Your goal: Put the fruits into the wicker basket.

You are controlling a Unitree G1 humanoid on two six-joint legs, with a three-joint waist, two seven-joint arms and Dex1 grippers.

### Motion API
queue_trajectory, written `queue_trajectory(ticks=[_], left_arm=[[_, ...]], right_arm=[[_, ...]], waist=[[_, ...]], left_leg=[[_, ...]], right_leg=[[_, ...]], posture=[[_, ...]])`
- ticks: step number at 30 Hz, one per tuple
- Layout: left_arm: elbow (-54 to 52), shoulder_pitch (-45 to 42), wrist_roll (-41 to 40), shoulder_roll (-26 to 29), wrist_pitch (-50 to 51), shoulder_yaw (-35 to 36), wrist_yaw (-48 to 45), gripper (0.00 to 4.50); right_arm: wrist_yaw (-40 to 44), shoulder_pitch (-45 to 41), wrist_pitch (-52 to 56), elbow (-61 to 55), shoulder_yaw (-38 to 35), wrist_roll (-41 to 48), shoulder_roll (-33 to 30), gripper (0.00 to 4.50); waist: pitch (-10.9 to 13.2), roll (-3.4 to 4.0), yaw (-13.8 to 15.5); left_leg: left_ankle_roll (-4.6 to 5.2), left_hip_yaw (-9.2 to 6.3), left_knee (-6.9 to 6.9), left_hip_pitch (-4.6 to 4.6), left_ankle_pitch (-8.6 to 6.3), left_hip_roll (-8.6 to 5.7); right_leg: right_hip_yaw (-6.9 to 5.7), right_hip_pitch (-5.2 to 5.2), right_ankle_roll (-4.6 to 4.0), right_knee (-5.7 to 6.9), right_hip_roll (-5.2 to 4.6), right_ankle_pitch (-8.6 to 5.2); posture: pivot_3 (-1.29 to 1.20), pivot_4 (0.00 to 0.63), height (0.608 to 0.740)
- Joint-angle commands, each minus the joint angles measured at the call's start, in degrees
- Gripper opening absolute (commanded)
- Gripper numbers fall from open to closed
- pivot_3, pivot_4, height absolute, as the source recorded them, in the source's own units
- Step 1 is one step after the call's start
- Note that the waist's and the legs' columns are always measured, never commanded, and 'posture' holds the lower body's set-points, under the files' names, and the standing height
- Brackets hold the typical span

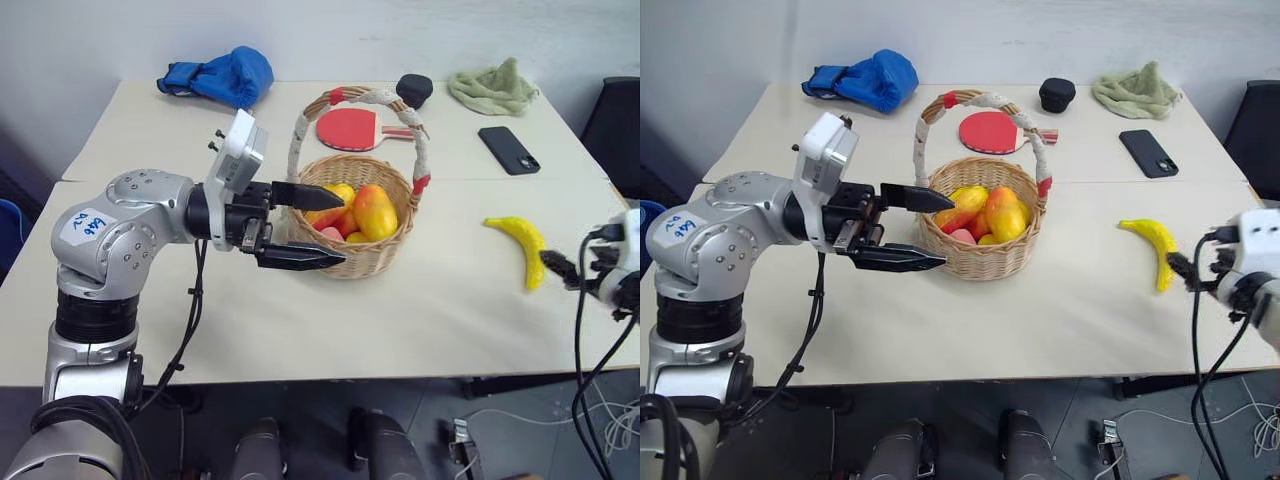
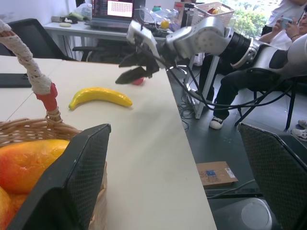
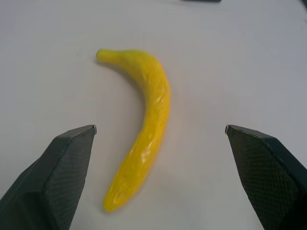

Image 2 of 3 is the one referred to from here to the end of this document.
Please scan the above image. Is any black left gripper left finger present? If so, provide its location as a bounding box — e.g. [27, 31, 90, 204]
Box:
[7, 123, 112, 230]

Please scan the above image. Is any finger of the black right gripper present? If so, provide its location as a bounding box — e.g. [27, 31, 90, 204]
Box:
[115, 66, 148, 85]
[118, 52, 146, 68]

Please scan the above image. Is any seated person in black trousers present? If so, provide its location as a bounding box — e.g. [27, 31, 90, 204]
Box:
[198, 13, 307, 130]

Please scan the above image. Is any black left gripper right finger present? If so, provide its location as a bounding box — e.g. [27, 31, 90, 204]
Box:
[238, 122, 307, 230]

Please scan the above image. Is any turquoise smartphone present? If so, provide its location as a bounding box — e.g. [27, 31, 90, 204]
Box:
[280, 16, 294, 29]

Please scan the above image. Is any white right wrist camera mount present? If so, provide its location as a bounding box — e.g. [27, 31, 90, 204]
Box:
[126, 20, 158, 58]

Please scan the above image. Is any orange-yellow round fruit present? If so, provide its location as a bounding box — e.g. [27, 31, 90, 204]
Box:
[0, 185, 29, 230]

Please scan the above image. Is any standing person in white shirt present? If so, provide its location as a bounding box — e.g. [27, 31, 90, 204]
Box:
[265, 0, 307, 27]

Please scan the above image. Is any open laptop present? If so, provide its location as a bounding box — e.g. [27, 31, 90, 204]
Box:
[84, 0, 135, 31]

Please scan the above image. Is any yellow banana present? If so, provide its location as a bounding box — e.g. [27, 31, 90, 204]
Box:
[68, 86, 133, 111]

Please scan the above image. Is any clear plastic bag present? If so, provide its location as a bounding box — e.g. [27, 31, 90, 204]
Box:
[73, 2, 93, 22]

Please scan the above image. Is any black office chair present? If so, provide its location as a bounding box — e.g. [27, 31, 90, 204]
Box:
[0, 18, 78, 62]

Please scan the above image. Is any white plastic laundry basket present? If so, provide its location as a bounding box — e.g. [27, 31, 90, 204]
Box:
[192, 1, 236, 25]

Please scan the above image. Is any flat cardboard box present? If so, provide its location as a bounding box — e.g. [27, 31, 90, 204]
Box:
[196, 161, 239, 188]

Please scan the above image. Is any white sneaker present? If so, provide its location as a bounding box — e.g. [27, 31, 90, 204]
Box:
[291, 119, 307, 142]

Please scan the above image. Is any black metal chair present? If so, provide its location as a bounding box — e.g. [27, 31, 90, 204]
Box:
[234, 80, 307, 131]

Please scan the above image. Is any grey floor cable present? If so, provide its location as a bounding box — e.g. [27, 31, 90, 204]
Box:
[205, 178, 265, 199]

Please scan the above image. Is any white metal table leg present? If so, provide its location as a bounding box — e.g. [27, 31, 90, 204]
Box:
[189, 53, 221, 120]

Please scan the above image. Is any white desk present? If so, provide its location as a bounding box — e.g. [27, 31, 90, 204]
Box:
[44, 21, 174, 63]

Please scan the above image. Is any orange-red mango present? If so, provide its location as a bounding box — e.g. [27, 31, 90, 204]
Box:
[0, 139, 71, 195]

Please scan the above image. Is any wicker basket with wrapped handle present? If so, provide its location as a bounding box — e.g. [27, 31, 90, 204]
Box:
[0, 18, 108, 230]

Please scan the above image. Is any black flat mat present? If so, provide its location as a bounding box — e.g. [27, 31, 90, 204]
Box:
[0, 72, 32, 89]

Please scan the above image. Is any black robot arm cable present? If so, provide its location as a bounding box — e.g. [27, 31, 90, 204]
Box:
[153, 51, 307, 111]

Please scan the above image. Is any dark grey rounded housing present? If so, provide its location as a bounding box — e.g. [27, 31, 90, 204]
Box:
[212, 195, 282, 230]

